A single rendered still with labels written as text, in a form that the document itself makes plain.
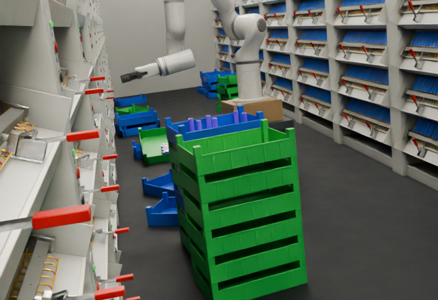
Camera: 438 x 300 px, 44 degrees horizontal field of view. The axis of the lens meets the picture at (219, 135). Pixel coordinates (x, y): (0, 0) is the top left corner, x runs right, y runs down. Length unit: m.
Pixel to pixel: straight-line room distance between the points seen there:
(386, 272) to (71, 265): 1.14
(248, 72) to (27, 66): 1.95
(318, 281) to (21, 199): 1.31
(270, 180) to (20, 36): 0.93
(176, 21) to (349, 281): 1.31
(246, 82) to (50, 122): 1.94
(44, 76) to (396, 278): 1.25
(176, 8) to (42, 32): 1.64
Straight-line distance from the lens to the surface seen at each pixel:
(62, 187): 0.82
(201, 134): 1.76
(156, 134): 3.46
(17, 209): 0.47
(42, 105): 0.79
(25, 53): 0.79
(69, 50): 1.49
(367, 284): 1.69
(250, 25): 2.61
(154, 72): 2.37
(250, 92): 2.66
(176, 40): 2.47
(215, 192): 1.48
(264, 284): 1.64
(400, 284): 1.69
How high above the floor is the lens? 0.81
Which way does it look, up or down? 13 degrees down
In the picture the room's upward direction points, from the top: 6 degrees counter-clockwise
